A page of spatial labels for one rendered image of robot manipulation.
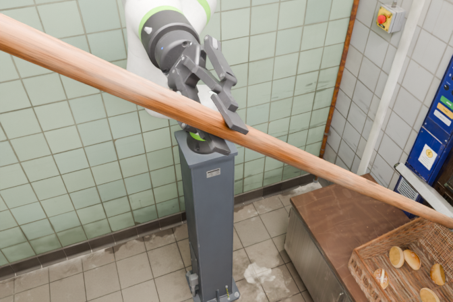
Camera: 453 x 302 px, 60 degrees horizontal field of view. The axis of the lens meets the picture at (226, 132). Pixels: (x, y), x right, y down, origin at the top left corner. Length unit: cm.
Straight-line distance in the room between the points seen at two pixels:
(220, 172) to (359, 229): 87
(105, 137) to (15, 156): 43
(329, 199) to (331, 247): 30
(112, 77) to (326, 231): 181
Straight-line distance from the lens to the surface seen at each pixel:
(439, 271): 210
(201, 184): 163
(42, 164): 223
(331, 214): 220
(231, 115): 50
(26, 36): 39
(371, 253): 204
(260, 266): 264
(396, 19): 201
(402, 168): 148
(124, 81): 42
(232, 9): 195
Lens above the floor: 229
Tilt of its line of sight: 42 degrees down
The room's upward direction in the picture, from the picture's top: straight up
